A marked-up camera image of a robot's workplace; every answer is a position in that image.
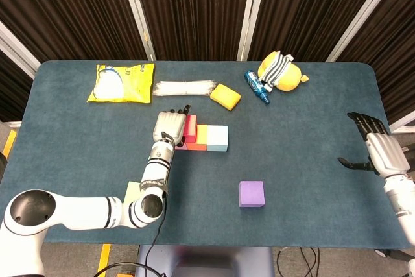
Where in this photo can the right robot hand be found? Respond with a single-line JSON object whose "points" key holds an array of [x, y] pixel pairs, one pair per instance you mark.
{"points": [[387, 157]]}

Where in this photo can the yellow snack bag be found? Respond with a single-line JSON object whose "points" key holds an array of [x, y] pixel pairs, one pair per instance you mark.
{"points": [[136, 85]]}

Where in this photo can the yellow sponge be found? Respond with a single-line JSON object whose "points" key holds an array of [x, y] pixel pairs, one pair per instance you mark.
{"points": [[225, 97]]}

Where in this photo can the green foam cube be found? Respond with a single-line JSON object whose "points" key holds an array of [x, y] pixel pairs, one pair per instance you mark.
{"points": [[131, 192]]}

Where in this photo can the yellow floor tape strip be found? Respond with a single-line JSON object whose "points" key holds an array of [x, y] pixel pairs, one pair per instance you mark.
{"points": [[9, 144], [104, 254]]}

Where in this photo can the clear pack of white sticks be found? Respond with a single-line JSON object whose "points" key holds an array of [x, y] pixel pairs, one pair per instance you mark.
{"points": [[184, 88]]}

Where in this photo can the light blue foam cube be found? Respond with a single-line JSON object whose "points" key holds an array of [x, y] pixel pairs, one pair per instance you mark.
{"points": [[217, 137]]}

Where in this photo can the blue spray bottle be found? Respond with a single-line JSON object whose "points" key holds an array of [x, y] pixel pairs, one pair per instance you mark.
{"points": [[256, 85]]}

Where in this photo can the purple foam cube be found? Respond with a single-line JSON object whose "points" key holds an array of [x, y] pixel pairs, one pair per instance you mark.
{"points": [[251, 194]]}

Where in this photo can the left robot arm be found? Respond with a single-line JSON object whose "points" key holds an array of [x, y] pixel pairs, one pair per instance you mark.
{"points": [[81, 212]]}

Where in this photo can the red foam cube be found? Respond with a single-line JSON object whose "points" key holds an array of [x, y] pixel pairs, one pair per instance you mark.
{"points": [[191, 127]]}

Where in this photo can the dark brown pleated screen panel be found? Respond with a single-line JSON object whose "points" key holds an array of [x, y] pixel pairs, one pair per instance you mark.
{"points": [[301, 14], [13, 95], [81, 14], [395, 46], [194, 14]]}

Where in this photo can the white screen frame post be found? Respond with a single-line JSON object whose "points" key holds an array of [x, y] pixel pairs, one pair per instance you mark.
{"points": [[19, 50], [403, 125], [139, 20], [251, 20], [356, 17]]}

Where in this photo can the teal felt table cover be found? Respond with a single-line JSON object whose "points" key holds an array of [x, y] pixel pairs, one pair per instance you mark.
{"points": [[227, 166]]}

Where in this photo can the blue grey robot torso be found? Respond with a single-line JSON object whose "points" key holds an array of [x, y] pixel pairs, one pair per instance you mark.
{"points": [[210, 260]]}

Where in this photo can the pink foam cube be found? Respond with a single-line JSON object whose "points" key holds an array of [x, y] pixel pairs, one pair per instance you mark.
{"points": [[181, 146]]}

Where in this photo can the yellow plush toy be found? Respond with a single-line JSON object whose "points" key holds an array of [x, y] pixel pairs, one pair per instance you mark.
{"points": [[291, 77]]}

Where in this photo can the orange foam cube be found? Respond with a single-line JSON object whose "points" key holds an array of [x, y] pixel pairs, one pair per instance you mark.
{"points": [[201, 137]]}

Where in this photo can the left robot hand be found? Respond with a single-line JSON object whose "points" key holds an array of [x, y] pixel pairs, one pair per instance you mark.
{"points": [[168, 124]]}

